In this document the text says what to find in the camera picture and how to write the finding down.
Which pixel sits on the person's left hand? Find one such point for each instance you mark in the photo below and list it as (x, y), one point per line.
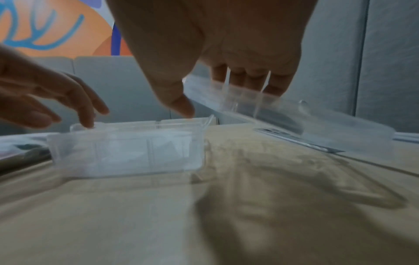
(29, 85)

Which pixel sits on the person's right hand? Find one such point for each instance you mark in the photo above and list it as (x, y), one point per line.
(209, 31)

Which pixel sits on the clear plastic divided organizer box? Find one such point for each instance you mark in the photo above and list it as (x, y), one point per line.
(327, 129)

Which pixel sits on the dark flat packet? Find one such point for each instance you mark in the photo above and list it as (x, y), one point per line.
(23, 155)

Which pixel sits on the grey padded panel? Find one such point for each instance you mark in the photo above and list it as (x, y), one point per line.
(330, 64)
(389, 64)
(124, 88)

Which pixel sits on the clear plastic compartment box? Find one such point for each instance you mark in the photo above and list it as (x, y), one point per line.
(127, 152)

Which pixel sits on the orange and blue wall picture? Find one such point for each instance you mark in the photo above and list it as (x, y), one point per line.
(49, 25)

